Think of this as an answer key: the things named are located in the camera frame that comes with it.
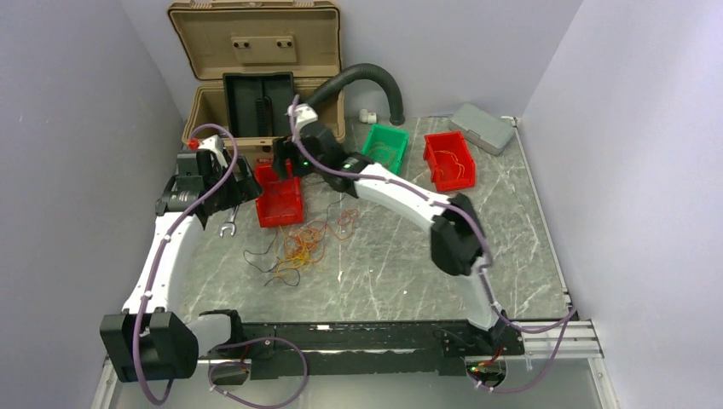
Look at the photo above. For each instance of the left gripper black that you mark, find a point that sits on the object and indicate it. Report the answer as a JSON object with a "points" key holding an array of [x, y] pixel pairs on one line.
{"points": [[243, 190]]}

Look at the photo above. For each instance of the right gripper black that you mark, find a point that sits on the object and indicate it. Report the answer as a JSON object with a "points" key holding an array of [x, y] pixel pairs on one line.
{"points": [[286, 148]]}

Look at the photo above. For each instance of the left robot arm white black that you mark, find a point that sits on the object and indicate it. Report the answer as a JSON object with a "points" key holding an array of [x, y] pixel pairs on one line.
{"points": [[147, 332]]}

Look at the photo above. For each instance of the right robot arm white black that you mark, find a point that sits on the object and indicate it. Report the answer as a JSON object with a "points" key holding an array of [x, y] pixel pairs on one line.
{"points": [[457, 241]]}

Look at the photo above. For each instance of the silver wrench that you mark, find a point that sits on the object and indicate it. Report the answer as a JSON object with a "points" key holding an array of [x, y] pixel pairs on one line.
{"points": [[228, 227]]}

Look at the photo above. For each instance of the red plastic bin left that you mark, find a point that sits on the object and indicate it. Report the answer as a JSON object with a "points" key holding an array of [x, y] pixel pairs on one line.
{"points": [[281, 202]]}

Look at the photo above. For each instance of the red plastic bin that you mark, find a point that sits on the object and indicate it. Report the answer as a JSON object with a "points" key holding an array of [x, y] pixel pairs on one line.
{"points": [[451, 164], [281, 202]]}

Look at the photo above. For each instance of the black toolbox tray insert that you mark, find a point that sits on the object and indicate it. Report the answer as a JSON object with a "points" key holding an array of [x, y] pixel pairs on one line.
{"points": [[257, 103]]}

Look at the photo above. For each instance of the white pipe fitting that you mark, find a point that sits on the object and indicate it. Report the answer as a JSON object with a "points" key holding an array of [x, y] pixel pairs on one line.
{"points": [[367, 117]]}

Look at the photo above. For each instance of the green plastic bin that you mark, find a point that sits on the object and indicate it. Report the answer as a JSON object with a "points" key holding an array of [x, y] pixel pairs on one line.
{"points": [[387, 146]]}

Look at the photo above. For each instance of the tan plastic toolbox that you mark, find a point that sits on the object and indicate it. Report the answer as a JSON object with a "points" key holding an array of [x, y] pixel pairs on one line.
{"points": [[254, 37]]}

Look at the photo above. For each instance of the red plastic bin right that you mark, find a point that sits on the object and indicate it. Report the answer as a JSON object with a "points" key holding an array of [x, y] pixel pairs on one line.
{"points": [[451, 164]]}

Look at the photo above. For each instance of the grey plastic case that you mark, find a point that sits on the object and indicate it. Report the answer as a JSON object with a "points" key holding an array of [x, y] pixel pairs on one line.
{"points": [[481, 129]]}

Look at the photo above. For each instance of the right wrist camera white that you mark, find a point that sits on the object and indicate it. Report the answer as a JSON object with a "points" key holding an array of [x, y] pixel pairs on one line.
{"points": [[301, 114]]}

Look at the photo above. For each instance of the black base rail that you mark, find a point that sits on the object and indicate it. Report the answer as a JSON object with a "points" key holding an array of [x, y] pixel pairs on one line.
{"points": [[443, 347]]}

